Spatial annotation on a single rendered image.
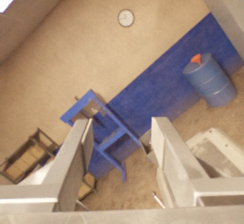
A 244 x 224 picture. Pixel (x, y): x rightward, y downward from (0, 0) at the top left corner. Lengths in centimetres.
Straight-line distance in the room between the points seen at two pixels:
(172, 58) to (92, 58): 166
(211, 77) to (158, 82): 108
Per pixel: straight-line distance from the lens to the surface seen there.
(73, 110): 349
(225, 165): 98
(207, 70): 336
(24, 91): 430
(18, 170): 479
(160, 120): 15
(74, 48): 380
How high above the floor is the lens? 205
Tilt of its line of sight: 14 degrees down
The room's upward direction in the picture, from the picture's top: 44 degrees counter-clockwise
